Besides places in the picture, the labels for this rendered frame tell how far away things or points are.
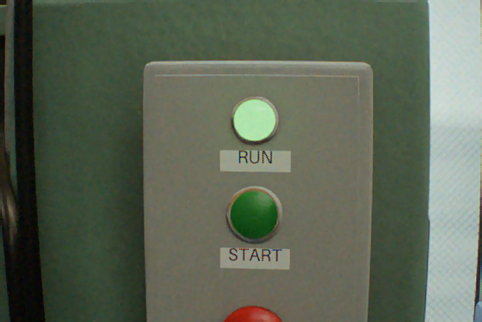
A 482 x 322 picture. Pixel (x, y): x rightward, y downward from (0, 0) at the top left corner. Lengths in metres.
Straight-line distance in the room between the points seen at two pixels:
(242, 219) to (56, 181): 0.13
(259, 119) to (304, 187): 0.03
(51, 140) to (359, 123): 0.17
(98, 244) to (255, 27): 0.14
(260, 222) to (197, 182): 0.03
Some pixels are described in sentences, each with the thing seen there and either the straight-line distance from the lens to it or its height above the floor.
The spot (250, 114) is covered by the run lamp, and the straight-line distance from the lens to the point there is 0.41.
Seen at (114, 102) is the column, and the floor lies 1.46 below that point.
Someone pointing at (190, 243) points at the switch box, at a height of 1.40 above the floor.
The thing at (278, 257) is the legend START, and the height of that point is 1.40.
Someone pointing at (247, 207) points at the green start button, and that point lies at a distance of 0.41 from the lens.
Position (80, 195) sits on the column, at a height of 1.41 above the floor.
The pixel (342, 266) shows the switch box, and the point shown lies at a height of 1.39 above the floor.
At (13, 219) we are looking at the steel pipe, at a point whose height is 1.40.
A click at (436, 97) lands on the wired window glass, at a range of 1.93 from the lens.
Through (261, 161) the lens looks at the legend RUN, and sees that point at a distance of 0.41.
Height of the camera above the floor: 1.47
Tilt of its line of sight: 5 degrees down
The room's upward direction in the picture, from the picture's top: straight up
